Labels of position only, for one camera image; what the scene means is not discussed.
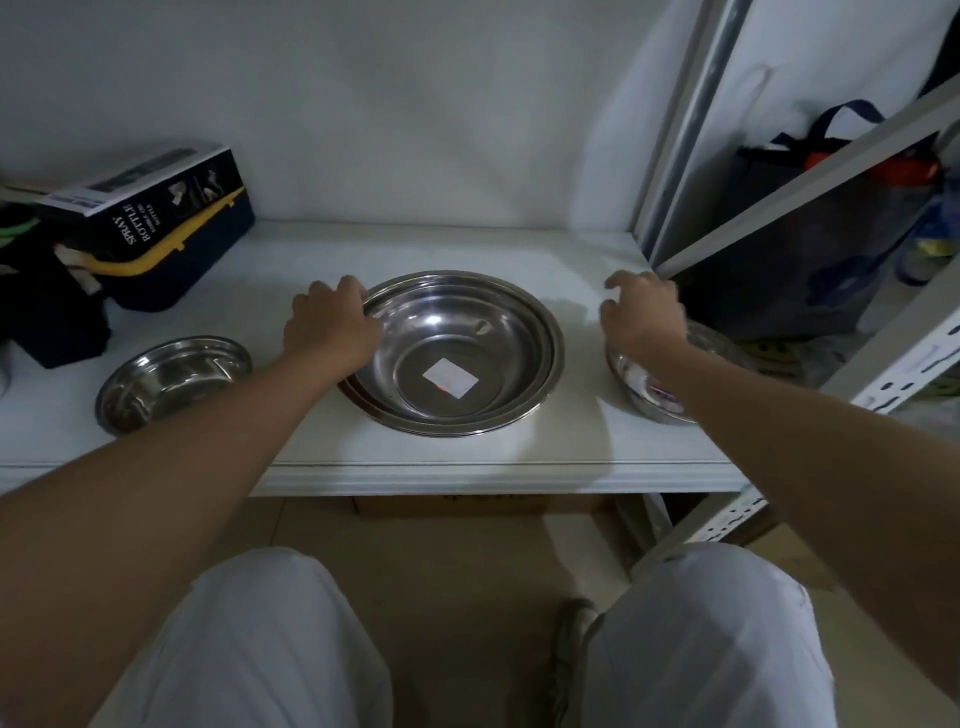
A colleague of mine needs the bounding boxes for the person's right hand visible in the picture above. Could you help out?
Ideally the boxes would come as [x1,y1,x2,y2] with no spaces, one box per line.
[598,269,690,363]

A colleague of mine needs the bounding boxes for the person's left hand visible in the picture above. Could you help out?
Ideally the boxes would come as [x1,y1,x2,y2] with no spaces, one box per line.
[282,275,386,381]

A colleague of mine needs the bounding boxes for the large stainless steel bowl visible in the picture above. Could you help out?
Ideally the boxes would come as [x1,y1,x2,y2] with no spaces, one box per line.
[357,274,558,425]
[337,270,567,439]

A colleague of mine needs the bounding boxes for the person's left forearm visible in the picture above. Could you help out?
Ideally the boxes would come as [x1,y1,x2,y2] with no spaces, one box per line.
[0,346,360,728]

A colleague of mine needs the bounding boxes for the person's right forearm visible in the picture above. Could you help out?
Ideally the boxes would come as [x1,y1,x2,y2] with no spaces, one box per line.
[648,341,960,680]

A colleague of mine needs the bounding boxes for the white square sticker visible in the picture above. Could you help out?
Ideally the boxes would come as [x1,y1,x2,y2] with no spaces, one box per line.
[422,357,482,399]

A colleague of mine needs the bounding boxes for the small stainless steel bowl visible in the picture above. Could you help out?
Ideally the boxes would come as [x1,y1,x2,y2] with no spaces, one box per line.
[95,335,255,438]
[606,321,753,426]

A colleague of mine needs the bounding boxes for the dark tote bag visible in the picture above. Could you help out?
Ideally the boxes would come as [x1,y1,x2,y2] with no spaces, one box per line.
[675,99,948,344]

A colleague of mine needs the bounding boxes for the printed black white carton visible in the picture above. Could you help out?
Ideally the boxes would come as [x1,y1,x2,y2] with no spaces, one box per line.
[33,142,247,262]

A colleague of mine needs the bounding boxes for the white metal shelf rack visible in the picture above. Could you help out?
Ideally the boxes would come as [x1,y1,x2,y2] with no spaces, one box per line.
[630,0,960,575]

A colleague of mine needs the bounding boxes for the blue plastic container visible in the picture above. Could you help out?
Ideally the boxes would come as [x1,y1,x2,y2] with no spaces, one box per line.
[898,191,960,288]

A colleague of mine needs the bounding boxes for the person's white trousers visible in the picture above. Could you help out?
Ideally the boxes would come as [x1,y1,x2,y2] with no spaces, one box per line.
[88,541,840,728]

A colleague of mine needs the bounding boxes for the dark blue toolbox yellow handle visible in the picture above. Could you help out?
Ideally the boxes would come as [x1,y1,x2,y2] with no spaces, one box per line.
[78,187,257,314]

